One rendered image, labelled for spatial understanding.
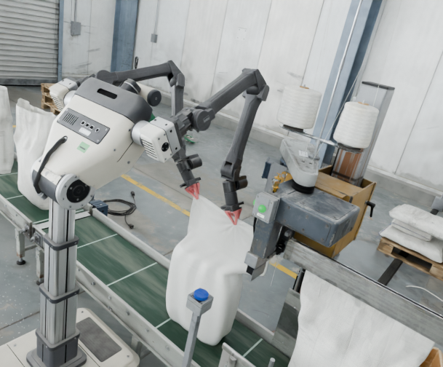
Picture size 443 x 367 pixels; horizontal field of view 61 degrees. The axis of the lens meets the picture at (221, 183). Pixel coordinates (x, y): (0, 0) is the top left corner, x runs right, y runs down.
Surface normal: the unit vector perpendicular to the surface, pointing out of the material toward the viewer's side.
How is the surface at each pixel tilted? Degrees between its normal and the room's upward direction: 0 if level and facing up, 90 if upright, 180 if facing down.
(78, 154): 50
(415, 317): 90
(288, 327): 90
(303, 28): 90
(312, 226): 90
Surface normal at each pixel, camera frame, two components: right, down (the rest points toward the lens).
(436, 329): -0.62, 0.18
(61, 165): -0.35, -0.44
